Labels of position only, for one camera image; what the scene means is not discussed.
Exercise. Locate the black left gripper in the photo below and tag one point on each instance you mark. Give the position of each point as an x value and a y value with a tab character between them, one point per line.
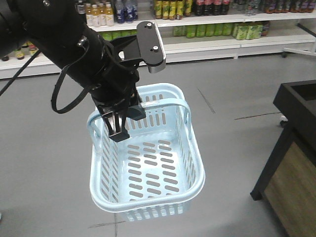
119	97

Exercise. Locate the light blue plastic basket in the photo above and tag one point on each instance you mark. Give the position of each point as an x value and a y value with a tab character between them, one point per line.
158	170

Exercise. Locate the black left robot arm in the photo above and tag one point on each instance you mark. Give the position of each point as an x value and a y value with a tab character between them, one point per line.
58	31

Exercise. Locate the white supermarket shelf unit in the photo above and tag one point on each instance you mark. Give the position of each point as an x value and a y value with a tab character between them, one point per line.
289	32

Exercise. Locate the wooden black produce stand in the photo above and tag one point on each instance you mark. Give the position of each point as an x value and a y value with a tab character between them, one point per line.
288	180

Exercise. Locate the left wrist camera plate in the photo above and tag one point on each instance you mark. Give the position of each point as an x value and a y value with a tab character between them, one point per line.
151	47

